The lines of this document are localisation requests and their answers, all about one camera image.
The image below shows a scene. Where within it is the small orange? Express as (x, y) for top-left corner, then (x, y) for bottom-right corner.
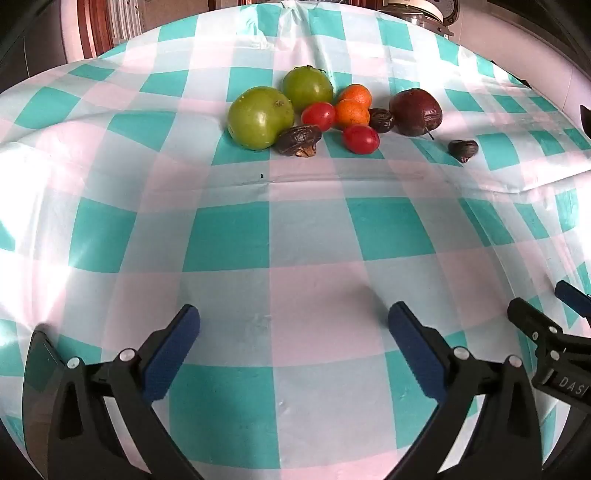
(335, 99), (371, 130)
(338, 84), (373, 109)

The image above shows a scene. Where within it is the teal pink checked tablecloth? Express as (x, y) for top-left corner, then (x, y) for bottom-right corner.
(0, 1), (591, 480)

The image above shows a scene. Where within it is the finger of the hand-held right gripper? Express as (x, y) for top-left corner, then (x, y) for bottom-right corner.
(555, 280), (591, 330)
(507, 298), (574, 376)

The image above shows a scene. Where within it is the small green tomato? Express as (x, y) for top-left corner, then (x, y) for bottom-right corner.
(282, 66), (334, 113)

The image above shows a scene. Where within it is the dark wrinkled round fruit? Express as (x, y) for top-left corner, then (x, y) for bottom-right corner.
(368, 108), (395, 134)
(448, 139), (479, 164)

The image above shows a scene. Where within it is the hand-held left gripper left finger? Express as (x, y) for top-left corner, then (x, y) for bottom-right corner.
(48, 304), (204, 480)

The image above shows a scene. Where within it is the red cherry tomato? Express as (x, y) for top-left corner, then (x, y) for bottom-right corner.
(342, 124), (380, 154)
(301, 102), (336, 132)

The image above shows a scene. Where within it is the dark red wrinkled fruit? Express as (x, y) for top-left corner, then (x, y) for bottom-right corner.
(389, 88), (443, 140)

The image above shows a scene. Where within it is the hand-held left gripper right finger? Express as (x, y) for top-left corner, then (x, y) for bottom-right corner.
(388, 301), (544, 480)

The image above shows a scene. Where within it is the large green tomato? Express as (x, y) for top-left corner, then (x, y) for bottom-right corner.
(227, 86), (295, 151)

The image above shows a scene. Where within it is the brown wooden frame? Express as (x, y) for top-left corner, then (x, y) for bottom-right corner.
(76, 0), (116, 59)

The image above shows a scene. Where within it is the dark wrinkled oblong fruit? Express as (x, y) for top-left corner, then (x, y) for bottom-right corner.
(276, 124), (323, 158)

